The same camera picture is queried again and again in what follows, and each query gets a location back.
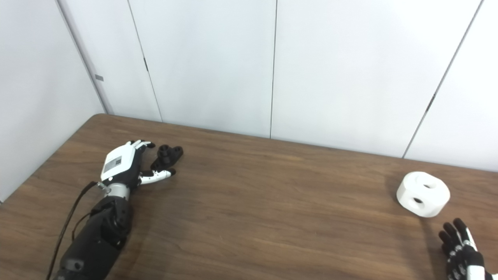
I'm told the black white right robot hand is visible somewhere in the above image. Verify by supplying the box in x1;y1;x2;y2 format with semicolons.
438;218;498;280

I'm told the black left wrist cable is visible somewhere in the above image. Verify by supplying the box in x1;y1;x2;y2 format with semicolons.
46;181;108;280

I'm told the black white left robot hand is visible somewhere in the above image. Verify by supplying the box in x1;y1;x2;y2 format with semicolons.
100;140;176;191

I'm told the black plastic holder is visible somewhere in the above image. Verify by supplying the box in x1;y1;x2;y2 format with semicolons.
150;145;184;172

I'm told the round white plastic piece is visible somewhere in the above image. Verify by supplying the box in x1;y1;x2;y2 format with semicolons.
396;171;451;218

